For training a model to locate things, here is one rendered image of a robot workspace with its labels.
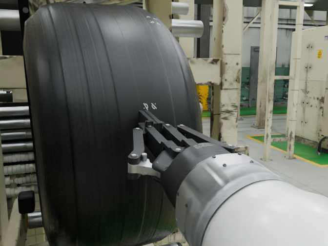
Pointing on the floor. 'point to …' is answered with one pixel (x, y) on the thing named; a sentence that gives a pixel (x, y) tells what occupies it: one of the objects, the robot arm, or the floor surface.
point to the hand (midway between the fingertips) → (149, 125)
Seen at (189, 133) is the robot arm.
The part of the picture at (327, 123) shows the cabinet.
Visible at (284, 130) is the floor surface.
